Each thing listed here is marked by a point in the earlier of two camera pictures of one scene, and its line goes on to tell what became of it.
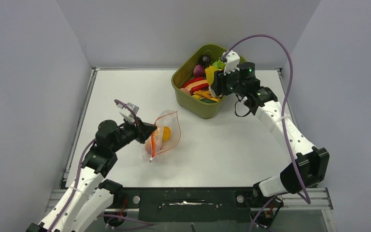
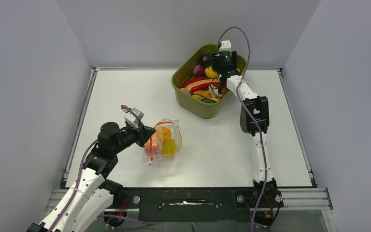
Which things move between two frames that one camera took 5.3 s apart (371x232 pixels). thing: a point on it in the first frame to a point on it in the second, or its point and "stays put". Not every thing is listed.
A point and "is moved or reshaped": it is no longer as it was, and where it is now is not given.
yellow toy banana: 209,72 to 168,147
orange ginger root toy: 204,93 stays put
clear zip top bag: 164,138 is moved or reshaped
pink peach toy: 148,146 stays put
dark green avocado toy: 207,100 stays put
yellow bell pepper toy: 166,134 stays put
